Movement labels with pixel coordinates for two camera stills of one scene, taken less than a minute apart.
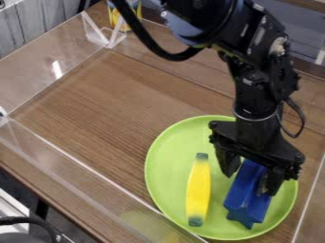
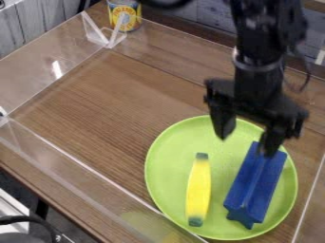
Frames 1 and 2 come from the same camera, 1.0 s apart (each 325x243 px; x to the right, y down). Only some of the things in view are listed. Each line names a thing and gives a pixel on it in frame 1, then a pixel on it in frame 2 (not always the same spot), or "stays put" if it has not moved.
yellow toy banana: (198, 190) stays put
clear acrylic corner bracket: (109, 37) stays put
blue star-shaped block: (245, 205) stays put
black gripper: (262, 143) to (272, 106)
